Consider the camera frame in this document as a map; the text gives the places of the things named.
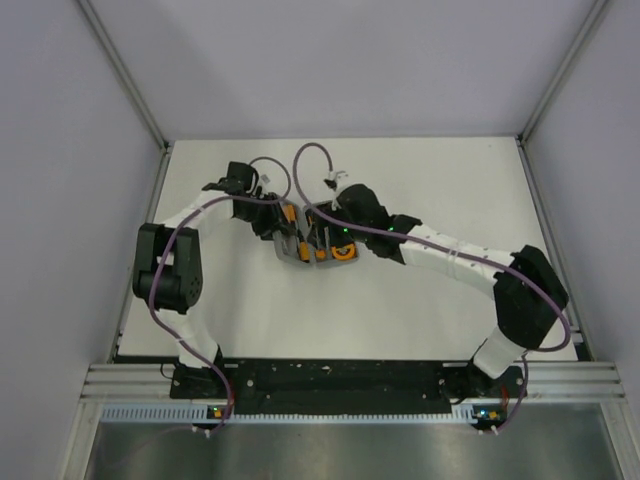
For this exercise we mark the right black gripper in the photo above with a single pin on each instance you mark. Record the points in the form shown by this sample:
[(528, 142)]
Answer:
[(317, 233)]

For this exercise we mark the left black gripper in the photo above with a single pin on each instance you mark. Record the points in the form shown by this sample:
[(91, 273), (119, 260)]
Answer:
[(273, 223)]

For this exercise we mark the orange handled pliers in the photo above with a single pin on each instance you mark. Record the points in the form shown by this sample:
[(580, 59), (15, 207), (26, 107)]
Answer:
[(290, 214)]

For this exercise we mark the grey plastic tool case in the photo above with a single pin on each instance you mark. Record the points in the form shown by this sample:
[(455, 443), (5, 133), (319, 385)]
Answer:
[(286, 246)]

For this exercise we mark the orange tape measure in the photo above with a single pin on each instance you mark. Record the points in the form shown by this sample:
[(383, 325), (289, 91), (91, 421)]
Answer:
[(345, 253)]

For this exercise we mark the orange black utility knife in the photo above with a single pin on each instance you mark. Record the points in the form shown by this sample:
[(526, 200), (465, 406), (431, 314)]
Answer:
[(320, 237)]

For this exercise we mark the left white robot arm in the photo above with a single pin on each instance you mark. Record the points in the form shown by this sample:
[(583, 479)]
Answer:
[(168, 272)]

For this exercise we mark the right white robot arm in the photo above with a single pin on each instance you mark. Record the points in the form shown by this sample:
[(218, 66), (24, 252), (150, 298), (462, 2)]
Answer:
[(527, 293)]

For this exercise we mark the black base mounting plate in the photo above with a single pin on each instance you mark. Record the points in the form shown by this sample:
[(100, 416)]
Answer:
[(322, 386)]

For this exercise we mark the grey slotted cable duct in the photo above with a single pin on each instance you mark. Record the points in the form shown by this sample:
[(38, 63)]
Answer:
[(210, 415)]

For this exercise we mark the left aluminium corner post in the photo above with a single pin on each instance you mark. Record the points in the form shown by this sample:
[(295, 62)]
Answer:
[(122, 73)]

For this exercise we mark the aluminium corner post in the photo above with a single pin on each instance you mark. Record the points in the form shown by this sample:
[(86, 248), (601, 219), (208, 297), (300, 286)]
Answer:
[(587, 30), (122, 73)]

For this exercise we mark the aluminium front frame rail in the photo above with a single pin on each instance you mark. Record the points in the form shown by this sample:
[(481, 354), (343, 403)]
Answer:
[(555, 381)]

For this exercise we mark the right aluminium corner post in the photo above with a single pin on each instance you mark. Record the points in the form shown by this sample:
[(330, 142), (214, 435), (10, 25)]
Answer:
[(587, 30)]

